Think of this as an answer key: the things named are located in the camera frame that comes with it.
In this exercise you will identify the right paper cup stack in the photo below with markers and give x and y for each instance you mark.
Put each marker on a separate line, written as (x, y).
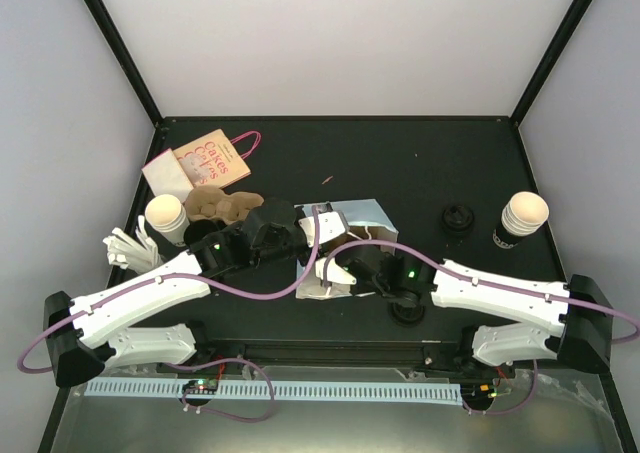
(524, 214)

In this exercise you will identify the black coffee lid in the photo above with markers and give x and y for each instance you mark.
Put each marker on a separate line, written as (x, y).
(457, 219)
(406, 316)

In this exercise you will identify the paper cup stack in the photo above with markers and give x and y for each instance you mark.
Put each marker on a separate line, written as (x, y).
(167, 216)
(524, 214)

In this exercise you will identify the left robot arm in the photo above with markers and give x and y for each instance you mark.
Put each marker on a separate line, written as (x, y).
(88, 334)

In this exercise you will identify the left paper cup stack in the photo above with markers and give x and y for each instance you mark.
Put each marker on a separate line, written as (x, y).
(167, 216)

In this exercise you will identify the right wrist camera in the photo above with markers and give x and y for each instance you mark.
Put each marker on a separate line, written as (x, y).
(329, 273)

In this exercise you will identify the black right frame post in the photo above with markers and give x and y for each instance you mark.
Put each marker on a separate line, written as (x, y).
(561, 38)

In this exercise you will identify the black frame post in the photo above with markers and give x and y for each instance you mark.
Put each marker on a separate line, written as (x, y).
(117, 45)
(561, 38)

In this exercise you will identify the black left frame post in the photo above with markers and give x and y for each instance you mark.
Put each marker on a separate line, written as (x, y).
(117, 45)

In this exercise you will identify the white pink-edged napkin pack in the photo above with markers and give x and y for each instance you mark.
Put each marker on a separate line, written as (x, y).
(165, 176)

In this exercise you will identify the light blue slotted cable duct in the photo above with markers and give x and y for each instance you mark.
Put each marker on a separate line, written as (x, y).
(374, 392)

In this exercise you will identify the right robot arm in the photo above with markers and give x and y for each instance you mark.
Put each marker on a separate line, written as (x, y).
(559, 321)

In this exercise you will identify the brown Cakes paper bag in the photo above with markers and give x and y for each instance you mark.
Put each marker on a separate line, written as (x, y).
(213, 159)

